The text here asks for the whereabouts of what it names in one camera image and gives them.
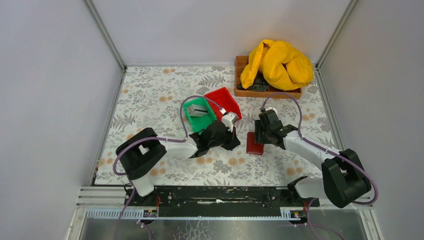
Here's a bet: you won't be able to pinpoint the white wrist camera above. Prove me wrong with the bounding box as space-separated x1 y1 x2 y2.
260 106 278 114
219 108 239 132

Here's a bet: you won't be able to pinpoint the floral table mat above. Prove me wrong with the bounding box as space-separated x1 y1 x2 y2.
94 66 340 186

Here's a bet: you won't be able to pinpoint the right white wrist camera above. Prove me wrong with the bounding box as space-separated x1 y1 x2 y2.
260 106 278 114

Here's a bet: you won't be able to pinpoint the yellow cloth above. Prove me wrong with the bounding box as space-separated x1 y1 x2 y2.
240 39 314 91

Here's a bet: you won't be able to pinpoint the green plastic bin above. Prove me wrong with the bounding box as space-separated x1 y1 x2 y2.
183 98 217 132

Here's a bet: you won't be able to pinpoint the red plastic bin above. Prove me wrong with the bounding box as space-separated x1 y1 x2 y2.
204 87 242 120

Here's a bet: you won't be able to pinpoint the dark green item in tray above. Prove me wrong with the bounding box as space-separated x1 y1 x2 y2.
236 75 270 92

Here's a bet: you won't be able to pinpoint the wooden tray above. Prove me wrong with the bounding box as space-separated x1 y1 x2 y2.
233 55 303 100

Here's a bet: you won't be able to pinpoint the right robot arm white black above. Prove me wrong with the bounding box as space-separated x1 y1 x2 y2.
254 108 372 208

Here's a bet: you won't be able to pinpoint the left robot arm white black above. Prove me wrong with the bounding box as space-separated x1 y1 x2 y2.
115 121 241 197

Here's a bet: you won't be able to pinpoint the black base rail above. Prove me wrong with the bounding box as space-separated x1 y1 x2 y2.
124 185 320 218

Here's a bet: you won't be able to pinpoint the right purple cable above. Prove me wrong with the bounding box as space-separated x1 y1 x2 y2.
261 92 380 240

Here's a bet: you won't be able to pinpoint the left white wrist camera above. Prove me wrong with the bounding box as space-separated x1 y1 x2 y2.
219 108 239 132

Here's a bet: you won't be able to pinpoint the red leather card holder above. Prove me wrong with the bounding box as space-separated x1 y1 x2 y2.
246 132 264 155

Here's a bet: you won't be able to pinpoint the silver cards in green bin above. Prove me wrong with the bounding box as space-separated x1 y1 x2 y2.
186 104 208 117

